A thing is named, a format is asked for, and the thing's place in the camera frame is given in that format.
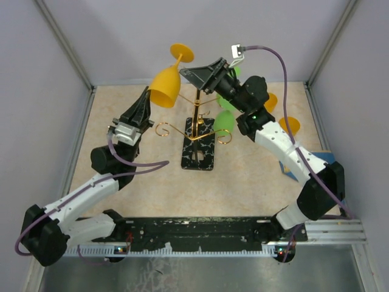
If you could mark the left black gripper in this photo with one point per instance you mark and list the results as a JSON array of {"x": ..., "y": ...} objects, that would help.
[{"x": 138, "y": 114}]

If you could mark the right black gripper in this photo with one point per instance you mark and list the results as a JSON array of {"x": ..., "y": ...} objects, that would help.
[{"x": 203, "y": 78}]

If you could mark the orange plastic wine glass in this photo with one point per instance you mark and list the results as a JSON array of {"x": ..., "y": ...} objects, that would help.
[
  {"x": 165, "y": 87},
  {"x": 290, "y": 123},
  {"x": 271, "y": 103}
]

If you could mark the green plastic wine glass back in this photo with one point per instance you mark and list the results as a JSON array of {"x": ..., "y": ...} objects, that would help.
[{"x": 224, "y": 121}]

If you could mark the orange plastic wine glass back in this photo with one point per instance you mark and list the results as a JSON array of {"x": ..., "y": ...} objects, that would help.
[{"x": 271, "y": 103}]

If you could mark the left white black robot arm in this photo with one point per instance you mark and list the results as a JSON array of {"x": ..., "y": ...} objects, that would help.
[{"x": 47, "y": 232}]

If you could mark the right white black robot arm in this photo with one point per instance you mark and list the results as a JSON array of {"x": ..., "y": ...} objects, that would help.
[{"x": 323, "y": 184}]

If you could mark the gold wine glass rack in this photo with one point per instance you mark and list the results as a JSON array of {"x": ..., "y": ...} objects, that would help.
[{"x": 200, "y": 138}]

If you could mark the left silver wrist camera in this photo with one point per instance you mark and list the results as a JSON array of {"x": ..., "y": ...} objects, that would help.
[{"x": 125, "y": 133}]

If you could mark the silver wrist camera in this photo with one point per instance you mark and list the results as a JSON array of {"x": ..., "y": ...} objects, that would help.
[
  {"x": 237, "y": 55},
  {"x": 125, "y": 133}
]

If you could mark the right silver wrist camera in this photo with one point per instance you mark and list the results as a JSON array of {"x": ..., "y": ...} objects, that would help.
[{"x": 237, "y": 55}]

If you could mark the black mounting rail base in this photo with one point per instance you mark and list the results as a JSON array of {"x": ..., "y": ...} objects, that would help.
[{"x": 206, "y": 236}]

